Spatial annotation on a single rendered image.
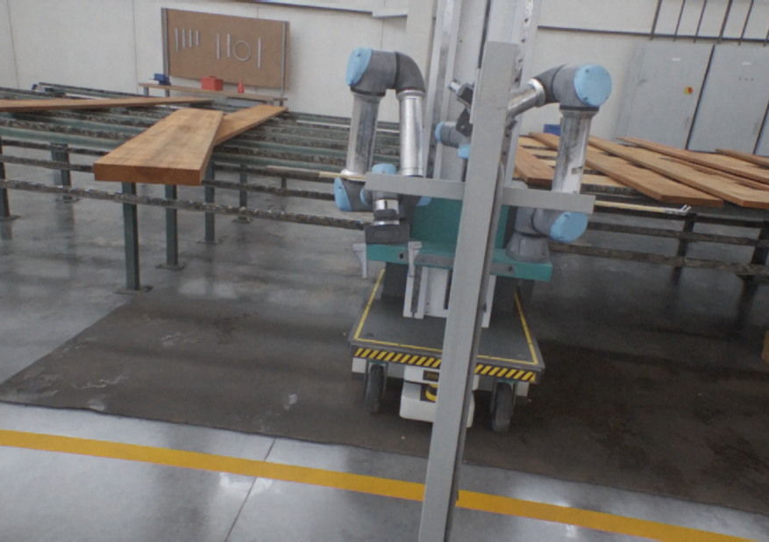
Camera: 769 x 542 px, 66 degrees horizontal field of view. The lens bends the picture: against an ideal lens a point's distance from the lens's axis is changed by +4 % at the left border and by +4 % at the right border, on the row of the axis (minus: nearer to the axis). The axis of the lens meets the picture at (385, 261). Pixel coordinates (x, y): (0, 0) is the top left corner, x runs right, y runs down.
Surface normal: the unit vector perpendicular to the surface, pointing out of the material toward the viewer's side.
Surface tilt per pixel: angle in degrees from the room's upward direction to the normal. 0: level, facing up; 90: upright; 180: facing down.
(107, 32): 88
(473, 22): 90
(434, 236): 90
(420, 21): 99
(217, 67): 90
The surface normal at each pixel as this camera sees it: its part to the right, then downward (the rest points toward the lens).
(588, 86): 0.38, 0.18
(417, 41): -0.11, 0.43
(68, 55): -0.16, 0.23
